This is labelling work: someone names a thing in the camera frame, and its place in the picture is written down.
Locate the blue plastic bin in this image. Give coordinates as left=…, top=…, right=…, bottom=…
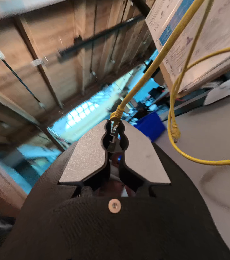
left=134, top=111, right=166, bottom=141

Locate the yellow network cable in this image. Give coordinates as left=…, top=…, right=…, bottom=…
left=109, top=0, right=230, bottom=166

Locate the grey desk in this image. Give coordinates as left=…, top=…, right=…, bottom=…
left=151, top=89, right=230, bottom=260

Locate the black ceiling light rail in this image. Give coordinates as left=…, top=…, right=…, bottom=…
left=59, top=15, right=146, bottom=59

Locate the person's left hand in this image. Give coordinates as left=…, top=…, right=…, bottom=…
left=100, top=179, right=136, bottom=197

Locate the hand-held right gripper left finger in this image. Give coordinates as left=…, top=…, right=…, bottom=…
left=58, top=120, right=110, bottom=184

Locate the document stand with instruction sheet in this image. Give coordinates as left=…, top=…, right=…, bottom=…
left=145, top=0, right=230, bottom=106

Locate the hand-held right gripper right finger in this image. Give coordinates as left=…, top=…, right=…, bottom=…
left=119, top=121, right=171, bottom=185

